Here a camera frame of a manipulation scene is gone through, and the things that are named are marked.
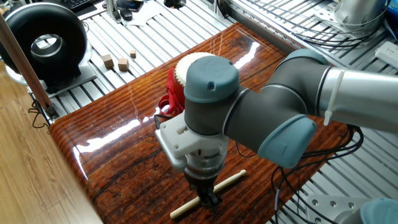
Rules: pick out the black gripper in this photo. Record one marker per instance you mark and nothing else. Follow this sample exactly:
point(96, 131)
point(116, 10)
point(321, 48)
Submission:
point(200, 181)

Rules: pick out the pale wooden drumstick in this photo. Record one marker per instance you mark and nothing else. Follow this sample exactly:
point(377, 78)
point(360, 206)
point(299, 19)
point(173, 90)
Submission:
point(231, 179)

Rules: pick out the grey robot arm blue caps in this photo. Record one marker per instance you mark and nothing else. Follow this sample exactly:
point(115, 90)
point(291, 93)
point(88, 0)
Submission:
point(280, 93)

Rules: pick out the red drum white skin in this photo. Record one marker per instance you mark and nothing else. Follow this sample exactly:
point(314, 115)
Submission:
point(183, 67)

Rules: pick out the glossy wood grain board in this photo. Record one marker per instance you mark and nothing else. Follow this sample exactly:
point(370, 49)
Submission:
point(124, 155)

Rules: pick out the medium wooden cube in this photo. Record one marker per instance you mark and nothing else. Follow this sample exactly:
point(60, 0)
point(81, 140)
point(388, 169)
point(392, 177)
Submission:
point(123, 64)

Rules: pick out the small wooden cube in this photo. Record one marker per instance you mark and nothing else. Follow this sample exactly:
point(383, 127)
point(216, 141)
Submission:
point(133, 54)

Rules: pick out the large wooden cube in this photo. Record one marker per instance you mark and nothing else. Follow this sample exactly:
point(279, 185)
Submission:
point(107, 61)

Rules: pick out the white paper sheet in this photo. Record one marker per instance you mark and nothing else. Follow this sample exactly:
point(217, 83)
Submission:
point(146, 15)

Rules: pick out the small black device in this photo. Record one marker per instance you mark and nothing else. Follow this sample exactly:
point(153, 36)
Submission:
point(174, 3)

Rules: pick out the black computer mouse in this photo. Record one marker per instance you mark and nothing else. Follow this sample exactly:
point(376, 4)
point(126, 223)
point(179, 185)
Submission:
point(126, 14)

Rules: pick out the black smartphone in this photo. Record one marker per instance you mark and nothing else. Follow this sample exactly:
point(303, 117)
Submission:
point(130, 4)

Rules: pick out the black keyboard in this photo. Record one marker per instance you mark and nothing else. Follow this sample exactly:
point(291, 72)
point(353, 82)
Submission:
point(76, 3)

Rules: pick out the white power strip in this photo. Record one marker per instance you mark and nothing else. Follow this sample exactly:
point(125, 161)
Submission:
point(388, 54)

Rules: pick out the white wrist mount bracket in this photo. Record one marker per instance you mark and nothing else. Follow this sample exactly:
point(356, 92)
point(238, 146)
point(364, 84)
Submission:
point(192, 143)

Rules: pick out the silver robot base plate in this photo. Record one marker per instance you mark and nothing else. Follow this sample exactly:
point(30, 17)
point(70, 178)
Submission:
point(323, 205)

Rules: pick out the short aluminium post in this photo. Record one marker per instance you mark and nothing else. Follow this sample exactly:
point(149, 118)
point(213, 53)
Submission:
point(112, 11)

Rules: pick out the diagonal frame strut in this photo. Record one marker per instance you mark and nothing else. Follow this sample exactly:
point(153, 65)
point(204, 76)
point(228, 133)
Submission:
point(25, 68)

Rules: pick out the silver pedestal with plate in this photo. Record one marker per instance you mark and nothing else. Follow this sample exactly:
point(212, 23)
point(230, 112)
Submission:
point(357, 12)

